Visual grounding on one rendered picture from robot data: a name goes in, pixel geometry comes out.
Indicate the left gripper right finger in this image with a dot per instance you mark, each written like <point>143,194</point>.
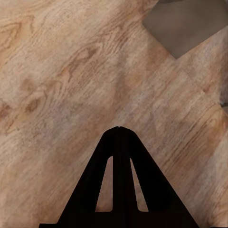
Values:
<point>166,210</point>

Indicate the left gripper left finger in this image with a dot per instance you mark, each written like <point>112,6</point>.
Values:
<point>80,209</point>

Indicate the coffee table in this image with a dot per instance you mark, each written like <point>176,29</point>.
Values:
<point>181,25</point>

